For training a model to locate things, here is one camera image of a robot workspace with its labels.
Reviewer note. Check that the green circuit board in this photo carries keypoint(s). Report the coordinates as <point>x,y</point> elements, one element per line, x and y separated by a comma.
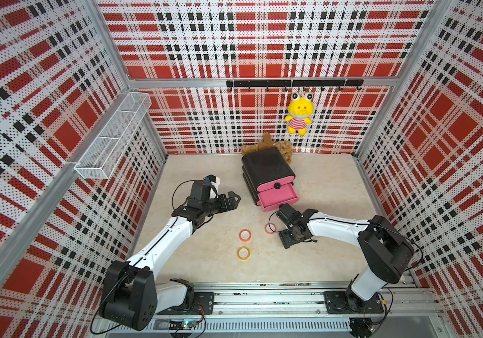
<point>182,325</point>

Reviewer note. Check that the red tape roll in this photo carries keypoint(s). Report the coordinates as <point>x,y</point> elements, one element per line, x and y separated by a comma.
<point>245,235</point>
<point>270,228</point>

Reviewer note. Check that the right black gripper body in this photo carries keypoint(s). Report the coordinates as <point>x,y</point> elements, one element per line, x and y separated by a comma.
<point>289,237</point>

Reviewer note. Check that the white wire mesh basket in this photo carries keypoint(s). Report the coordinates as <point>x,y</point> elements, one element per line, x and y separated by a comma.
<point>104,154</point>

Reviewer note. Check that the yellow frog plush toy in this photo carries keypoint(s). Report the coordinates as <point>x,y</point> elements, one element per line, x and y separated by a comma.
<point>300,109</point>

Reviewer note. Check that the black hook rail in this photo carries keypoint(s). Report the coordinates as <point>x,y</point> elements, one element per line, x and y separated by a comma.
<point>339,83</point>

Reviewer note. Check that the brown teddy bear plush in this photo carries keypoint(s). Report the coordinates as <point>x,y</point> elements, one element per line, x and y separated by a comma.
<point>284,147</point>

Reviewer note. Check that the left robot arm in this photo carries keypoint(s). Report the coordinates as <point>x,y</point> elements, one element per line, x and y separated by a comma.
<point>131,296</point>

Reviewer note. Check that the orange tape roll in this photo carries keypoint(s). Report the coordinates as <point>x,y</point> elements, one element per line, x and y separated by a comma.
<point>243,253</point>

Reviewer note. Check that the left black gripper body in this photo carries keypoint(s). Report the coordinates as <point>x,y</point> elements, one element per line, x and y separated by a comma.
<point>211,206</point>

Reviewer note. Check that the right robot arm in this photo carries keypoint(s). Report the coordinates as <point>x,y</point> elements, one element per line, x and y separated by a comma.
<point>387,253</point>

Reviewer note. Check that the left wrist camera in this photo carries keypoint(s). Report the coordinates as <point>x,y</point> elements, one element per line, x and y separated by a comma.
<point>214,180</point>

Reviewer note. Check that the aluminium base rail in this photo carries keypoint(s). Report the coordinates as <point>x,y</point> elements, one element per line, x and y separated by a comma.
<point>296,310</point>

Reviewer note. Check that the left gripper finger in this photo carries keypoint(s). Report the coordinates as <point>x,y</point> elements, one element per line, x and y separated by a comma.
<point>228,207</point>
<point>233,198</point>

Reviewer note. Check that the black drawer cabinet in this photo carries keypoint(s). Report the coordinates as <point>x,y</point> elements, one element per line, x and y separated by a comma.
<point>263,166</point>

